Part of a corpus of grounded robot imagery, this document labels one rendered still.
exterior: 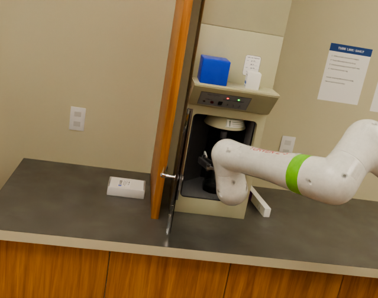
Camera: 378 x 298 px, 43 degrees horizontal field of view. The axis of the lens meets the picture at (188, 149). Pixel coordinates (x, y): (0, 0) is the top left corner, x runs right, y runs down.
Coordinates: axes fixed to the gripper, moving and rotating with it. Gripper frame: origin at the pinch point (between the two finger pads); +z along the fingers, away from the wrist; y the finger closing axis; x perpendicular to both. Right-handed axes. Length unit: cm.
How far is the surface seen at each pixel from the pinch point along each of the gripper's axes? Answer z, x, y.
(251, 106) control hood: -9.8, -25.0, -7.0
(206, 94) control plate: -12.6, -27.6, 11.5
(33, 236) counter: -34, 26, 66
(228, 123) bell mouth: -2.2, -15.5, -0.9
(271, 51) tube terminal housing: -4.6, -46.3, -11.6
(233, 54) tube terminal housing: -4.7, -43.1, 2.6
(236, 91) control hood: -15.9, -31.0, 1.3
